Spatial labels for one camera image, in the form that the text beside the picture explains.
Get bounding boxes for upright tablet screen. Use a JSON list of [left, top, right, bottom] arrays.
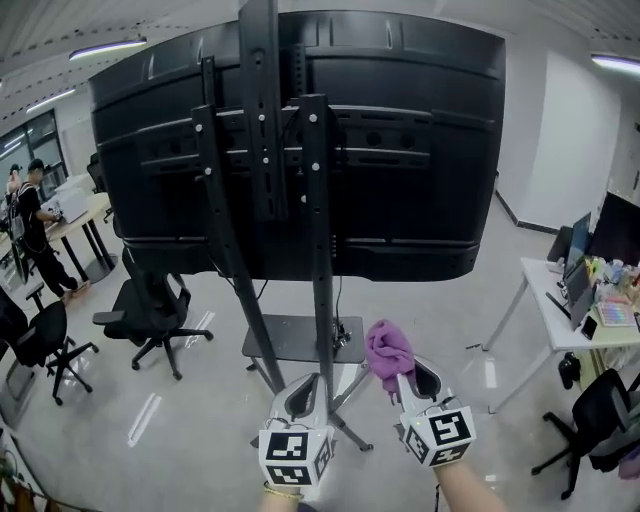
[[546, 211, 593, 279]]

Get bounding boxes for person's right forearm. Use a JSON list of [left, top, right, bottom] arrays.
[[431, 453, 507, 512]]

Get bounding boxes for purple cloth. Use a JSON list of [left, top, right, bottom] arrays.
[[363, 319, 417, 407]]

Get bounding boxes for white office desk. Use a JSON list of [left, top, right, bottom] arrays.
[[481, 256, 640, 416]]

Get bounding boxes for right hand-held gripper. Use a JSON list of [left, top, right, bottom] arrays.
[[396, 356, 477, 469]]

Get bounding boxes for person's left forearm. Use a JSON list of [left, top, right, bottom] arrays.
[[261, 492, 307, 512]]

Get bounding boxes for black computer monitor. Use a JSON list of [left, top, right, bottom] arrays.
[[586, 190, 640, 269]]

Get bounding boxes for gold bracelet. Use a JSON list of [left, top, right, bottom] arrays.
[[262, 480, 304, 499]]

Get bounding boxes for round wooden table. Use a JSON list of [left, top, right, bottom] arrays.
[[41, 191, 119, 284]]

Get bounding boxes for long ceiling light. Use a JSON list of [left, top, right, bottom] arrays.
[[68, 35, 148, 63], [24, 88, 77, 114], [590, 53, 640, 77]]

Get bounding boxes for black office chair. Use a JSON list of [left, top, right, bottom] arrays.
[[91, 218, 216, 382], [530, 368, 640, 502], [0, 281, 101, 407]]

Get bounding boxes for grey laptop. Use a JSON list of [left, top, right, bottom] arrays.
[[544, 258, 600, 332]]

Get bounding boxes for black wheeled television stand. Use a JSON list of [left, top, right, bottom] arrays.
[[190, 0, 374, 452]]

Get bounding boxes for colourful keyboard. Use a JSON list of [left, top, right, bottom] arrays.
[[596, 298, 639, 329]]

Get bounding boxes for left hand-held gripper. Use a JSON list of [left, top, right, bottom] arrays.
[[257, 371, 336, 497]]

